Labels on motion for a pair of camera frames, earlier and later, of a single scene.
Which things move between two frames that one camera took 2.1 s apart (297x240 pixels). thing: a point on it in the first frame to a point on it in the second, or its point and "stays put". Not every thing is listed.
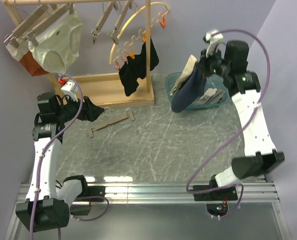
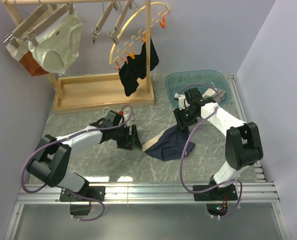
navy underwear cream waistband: (189, 87) to (169, 144)
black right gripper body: (213, 64) to (185, 117)
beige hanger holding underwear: (32, 35) stays put
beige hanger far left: (14, 37) stays put
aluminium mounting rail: (259, 193) stays put
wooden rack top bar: (14, 2) stays put
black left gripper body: (66, 111) to (121, 135)
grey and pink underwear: (212, 95) stays put
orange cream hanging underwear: (22, 54) stays put
